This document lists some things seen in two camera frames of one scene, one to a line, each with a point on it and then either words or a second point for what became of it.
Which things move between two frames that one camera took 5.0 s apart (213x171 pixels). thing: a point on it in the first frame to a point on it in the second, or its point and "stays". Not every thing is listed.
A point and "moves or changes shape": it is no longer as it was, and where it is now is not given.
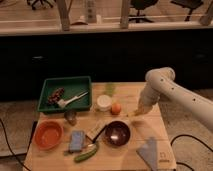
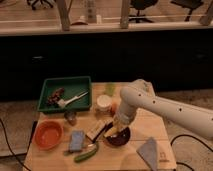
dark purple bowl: x=117 y=133 stays
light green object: x=110 y=89 stays
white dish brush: x=62 y=102 stays
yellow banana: x=134 y=114 moves or changes shape
